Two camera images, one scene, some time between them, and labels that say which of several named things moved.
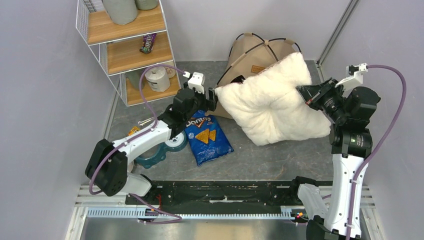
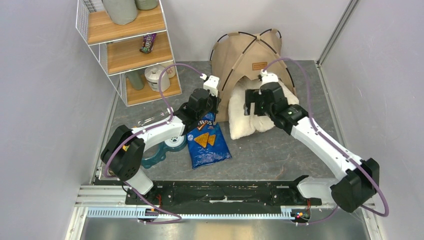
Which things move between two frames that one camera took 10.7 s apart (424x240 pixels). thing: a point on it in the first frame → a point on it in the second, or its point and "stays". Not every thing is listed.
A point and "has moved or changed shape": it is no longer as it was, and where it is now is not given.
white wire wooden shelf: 132,37 stays
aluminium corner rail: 350,9 stays
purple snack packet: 148,43 stays
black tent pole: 218,83 → 250,47
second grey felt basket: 145,5 stays
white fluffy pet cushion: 269,107 has moved or changed shape
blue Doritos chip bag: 207,138 stays
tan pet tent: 248,52 has moved or changed shape
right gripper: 314,95 → 253,95
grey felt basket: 121,12 stays
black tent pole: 280,39 → 262,42
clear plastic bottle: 146,121 stays
